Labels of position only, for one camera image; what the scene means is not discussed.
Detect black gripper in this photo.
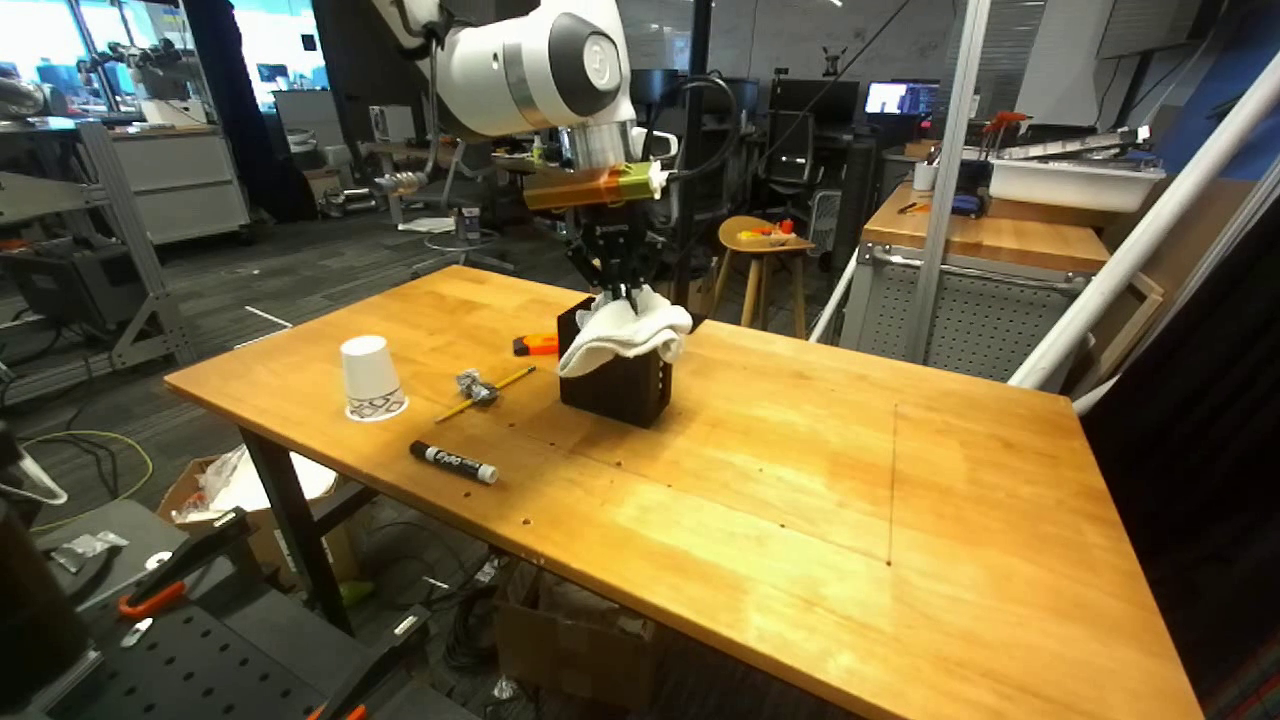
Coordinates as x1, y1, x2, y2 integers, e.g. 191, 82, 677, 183
573, 206, 662, 307

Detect white towel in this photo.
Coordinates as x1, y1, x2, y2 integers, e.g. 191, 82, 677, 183
557, 282, 696, 381

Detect black perforated basket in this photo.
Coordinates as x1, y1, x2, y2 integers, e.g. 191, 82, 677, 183
557, 293, 677, 432

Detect black vertical pole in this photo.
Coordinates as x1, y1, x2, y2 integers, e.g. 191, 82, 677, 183
672, 0, 716, 325

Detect yellow pencil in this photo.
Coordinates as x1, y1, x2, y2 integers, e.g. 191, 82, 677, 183
423, 362, 542, 432

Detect round wooden stool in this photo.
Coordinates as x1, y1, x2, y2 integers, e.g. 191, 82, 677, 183
705, 210, 818, 337

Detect small orange yellow object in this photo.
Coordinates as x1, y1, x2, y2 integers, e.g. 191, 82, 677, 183
728, 214, 803, 242

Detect silver metal clip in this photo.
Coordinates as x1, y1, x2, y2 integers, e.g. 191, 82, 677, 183
451, 369, 499, 406

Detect thin white slanted bar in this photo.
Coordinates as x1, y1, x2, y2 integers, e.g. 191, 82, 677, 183
809, 242, 863, 345

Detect black and white marker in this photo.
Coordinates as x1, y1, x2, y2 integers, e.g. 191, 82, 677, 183
404, 436, 499, 488

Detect white paper cup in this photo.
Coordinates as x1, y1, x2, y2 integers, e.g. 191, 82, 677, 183
337, 333, 411, 426

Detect computer monitor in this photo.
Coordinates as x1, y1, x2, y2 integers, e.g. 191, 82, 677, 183
860, 76, 944, 121

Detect wooden workbench with perforated panel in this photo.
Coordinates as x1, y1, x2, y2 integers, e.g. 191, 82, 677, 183
835, 178, 1115, 385

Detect cardboard box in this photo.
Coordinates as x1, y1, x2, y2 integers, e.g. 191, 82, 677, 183
491, 595, 672, 720

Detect black table leg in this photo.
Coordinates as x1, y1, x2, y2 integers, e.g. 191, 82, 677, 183
237, 432, 358, 635

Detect white plastic bag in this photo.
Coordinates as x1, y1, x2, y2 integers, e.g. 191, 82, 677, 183
158, 445, 345, 533

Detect white drawer cabinet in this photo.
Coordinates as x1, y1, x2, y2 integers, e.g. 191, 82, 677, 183
104, 123, 252, 253

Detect white plastic tub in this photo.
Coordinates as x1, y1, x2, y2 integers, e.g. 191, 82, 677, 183
986, 139, 1168, 214

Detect grey metal shelf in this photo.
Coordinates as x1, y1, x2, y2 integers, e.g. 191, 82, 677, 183
0, 116, 184, 410

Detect thick white diagonal pole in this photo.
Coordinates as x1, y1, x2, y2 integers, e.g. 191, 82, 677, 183
1007, 46, 1280, 392

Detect black perforated board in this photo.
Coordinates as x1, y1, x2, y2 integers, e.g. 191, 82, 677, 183
53, 595, 352, 720

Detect black rounded object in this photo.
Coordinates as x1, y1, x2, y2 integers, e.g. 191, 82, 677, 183
0, 502, 91, 715

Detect orange green camera mount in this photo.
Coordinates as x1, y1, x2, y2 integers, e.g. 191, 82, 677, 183
520, 154, 672, 214

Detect white vertical post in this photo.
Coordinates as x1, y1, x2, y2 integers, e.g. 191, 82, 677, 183
907, 0, 995, 362

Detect orange handled pliers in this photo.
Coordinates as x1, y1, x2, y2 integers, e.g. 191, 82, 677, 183
117, 510, 252, 628

